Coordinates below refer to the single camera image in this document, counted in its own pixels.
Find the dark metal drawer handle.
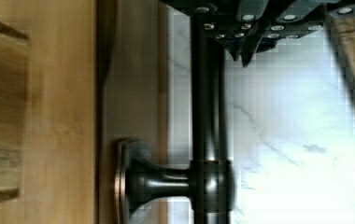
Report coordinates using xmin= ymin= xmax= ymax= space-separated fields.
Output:
xmin=113 ymin=16 xmax=235 ymax=224

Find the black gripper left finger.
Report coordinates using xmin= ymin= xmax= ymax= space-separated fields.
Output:
xmin=161 ymin=0 xmax=271 ymax=67

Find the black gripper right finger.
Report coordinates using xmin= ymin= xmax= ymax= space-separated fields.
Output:
xmin=256 ymin=0 xmax=355 ymax=52

